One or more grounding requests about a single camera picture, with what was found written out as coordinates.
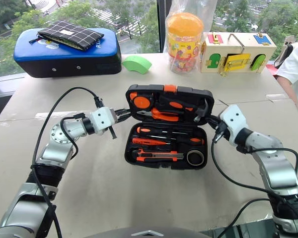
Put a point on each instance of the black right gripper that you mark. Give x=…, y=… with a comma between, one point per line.
x=221, y=131

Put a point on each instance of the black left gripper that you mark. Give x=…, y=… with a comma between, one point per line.
x=113, y=132

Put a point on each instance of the black electrical tape roll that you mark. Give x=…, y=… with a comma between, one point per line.
x=190, y=160

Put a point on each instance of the black plastic tool case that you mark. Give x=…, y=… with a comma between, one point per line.
x=169, y=129

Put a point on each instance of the orange black utility knife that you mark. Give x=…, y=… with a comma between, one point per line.
x=159, y=155

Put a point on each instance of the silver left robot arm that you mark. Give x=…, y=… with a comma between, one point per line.
x=52, y=153

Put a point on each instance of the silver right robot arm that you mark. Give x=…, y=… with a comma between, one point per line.
x=275, y=168

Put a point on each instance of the person bare forearm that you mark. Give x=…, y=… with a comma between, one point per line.
x=288, y=89

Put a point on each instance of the blue and black case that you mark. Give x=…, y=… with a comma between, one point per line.
x=64, y=62

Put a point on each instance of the orange black tape measure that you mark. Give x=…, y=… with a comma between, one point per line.
x=141, y=101

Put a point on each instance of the screwdriver with orange collar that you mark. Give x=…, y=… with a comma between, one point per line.
x=144, y=130

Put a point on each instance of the orange voltage tester pen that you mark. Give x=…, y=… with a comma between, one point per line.
x=146, y=141

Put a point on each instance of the green curved foam block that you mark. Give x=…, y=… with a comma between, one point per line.
x=136, y=63

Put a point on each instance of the red object behind table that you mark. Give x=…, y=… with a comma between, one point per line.
x=272, y=69

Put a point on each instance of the wooden latch lock box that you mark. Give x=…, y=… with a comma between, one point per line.
x=238, y=44

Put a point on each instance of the orange lidded toy jar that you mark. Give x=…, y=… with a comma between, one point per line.
x=185, y=39

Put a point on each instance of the black bag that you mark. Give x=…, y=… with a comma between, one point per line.
x=283, y=55

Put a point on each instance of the black checkered zip pouch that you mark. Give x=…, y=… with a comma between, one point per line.
x=72, y=33

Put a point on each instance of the person in white shirt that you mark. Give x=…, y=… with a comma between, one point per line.
x=296, y=62

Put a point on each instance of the clear plastic bag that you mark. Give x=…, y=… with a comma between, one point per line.
x=201, y=10

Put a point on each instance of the dark rounded robot chest shape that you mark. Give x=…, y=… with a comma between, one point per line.
x=146, y=233

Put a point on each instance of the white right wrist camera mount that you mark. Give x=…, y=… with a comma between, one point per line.
x=234, y=121

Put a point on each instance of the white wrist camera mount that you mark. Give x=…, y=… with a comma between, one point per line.
x=234, y=121
x=103, y=120

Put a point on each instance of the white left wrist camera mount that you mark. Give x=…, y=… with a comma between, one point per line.
x=103, y=120

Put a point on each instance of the dark window frame post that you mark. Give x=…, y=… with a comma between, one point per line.
x=164, y=24

